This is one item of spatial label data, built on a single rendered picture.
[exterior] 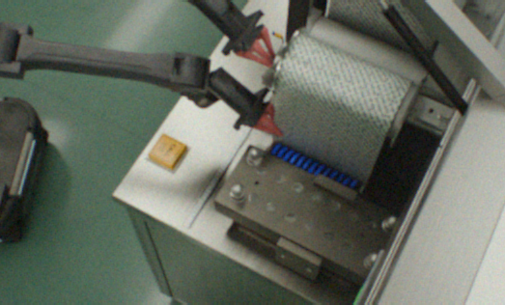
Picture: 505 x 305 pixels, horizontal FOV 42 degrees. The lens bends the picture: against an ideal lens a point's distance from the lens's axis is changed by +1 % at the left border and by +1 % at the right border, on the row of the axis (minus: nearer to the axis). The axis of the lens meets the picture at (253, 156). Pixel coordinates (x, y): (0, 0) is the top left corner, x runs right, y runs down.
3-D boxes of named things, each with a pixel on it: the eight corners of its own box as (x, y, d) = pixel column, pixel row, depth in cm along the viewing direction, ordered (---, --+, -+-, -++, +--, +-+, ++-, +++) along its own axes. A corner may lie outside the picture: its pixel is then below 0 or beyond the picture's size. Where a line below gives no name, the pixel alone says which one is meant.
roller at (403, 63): (321, 40, 152) (326, 5, 141) (424, 84, 147) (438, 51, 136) (297, 77, 147) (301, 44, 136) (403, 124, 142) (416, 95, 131)
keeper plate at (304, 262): (278, 253, 150) (281, 235, 140) (318, 273, 147) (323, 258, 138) (273, 263, 148) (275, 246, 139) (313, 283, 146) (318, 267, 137)
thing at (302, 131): (272, 139, 151) (276, 96, 134) (366, 184, 146) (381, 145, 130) (271, 141, 151) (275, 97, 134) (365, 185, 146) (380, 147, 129)
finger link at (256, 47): (257, 77, 137) (226, 47, 134) (272, 53, 140) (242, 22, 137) (277, 70, 132) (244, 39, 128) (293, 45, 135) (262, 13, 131)
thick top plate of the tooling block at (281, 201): (249, 155, 154) (249, 143, 149) (407, 233, 146) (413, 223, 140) (214, 210, 148) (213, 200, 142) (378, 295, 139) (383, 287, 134)
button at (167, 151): (163, 136, 164) (162, 131, 162) (187, 149, 163) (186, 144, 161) (148, 158, 161) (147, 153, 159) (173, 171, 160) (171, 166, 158)
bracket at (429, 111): (422, 100, 126) (425, 95, 124) (451, 113, 125) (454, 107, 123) (412, 121, 124) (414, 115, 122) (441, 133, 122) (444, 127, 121)
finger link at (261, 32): (255, 82, 137) (223, 51, 133) (270, 57, 140) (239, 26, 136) (274, 74, 131) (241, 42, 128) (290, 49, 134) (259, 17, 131)
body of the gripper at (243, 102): (238, 132, 145) (211, 112, 143) (260, 98, 149) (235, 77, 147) (251, 126, 139) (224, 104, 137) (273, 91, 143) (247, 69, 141)
